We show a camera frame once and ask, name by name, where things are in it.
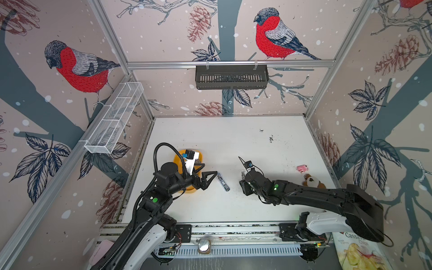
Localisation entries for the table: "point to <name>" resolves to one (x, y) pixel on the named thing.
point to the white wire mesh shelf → (113, 118)
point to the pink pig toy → (302, 168)
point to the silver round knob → (203, 245)
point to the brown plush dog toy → (312, 181)
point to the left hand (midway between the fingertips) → (209, 170)
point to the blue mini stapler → (226, 188)
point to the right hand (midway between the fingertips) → (241, 183)
